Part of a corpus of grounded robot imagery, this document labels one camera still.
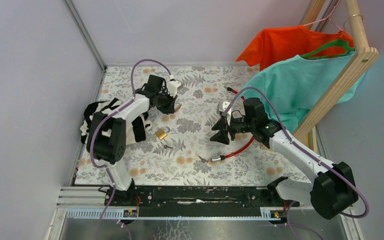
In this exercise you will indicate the small brass padlock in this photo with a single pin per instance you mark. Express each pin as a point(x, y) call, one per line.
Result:
point(177, 108)

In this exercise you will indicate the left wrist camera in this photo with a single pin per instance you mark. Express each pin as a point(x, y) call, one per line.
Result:
point(173, 87)

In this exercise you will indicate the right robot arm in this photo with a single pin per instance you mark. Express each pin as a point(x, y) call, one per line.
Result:
point(332, 186)

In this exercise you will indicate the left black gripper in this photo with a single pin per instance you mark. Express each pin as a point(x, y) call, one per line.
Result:
point(169, 109)

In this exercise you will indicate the small silver key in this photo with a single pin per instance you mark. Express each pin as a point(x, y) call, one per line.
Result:
point(167, 147)

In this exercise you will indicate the black white striped cloth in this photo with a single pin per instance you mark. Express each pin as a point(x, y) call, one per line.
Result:
point(89, 119)

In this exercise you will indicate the orange t-shirt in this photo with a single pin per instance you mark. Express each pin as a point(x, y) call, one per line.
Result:
point(273, 45)

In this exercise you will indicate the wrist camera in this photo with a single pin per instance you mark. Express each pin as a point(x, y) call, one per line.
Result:
point(223, 109)
point(173, 87)

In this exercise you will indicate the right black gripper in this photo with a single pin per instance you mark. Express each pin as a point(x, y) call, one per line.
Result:
point(221, 137)

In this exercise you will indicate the large brass padlock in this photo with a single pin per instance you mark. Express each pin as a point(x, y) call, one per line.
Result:
point(162, 133)

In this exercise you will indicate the floral patterned mat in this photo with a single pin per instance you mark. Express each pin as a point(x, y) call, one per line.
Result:
point(202, 88)

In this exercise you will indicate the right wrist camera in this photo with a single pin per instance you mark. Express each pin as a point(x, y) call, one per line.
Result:
point(223, 109)

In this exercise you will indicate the pink clothes hanger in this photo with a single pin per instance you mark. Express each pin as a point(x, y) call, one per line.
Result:
point(319, 14)

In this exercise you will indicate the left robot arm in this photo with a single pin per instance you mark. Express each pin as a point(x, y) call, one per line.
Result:
point(109, 133)

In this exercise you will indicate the red cable lock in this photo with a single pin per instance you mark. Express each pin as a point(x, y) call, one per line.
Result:
point(222, 157)

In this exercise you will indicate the teal t-shirt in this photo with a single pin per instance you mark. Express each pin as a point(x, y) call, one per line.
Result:
point(289, 89)

